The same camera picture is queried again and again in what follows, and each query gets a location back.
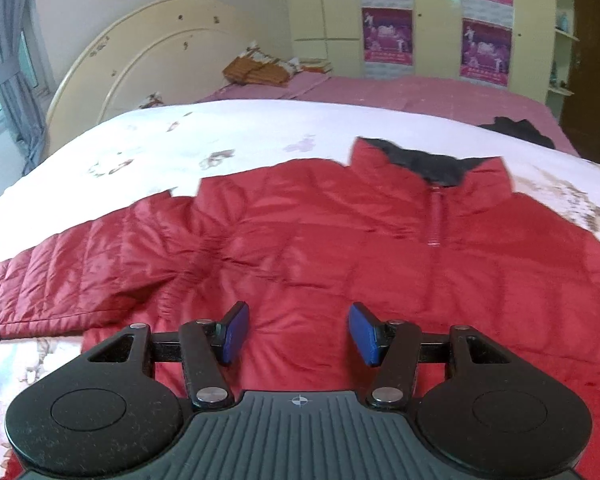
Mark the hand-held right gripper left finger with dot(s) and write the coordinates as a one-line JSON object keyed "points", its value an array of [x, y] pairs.
{"points": [[234, 332]]}

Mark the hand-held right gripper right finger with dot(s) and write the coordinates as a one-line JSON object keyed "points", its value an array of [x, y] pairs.
{"points": [[364, 334]]}

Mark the red quilted jacket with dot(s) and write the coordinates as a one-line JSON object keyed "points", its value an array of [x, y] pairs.
{"points": [[300, 240]]}

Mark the white floral bedsheet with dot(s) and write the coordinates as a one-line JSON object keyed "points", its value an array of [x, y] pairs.
{"points": [[190, 135]]}

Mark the pink bedspread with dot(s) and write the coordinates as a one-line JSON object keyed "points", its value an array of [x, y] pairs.
{"points": [[410, 92]]}

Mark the black cloth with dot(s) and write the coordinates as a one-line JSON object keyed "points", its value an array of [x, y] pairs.
{"points": [[517, 129]]}

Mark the book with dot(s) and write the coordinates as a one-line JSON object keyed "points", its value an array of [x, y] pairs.
{"points": [[316, 65]]}

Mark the grey-blue curtain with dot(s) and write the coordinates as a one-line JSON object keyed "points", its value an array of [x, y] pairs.
{"points": [[10, 60]]}

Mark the cream rounded headboard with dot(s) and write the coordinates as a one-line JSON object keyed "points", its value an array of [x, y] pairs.
{"points": [[140, 55]]}

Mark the pale yellow wardrobe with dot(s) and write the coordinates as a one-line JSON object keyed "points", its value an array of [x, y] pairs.
{"points": [[430, 15]]}

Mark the brown wooden door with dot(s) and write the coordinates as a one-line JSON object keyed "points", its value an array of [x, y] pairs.
{"points": [[597, 60]]}

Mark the wall shelf with small items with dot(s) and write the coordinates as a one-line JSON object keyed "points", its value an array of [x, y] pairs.
{"points": [[564, 30]]}

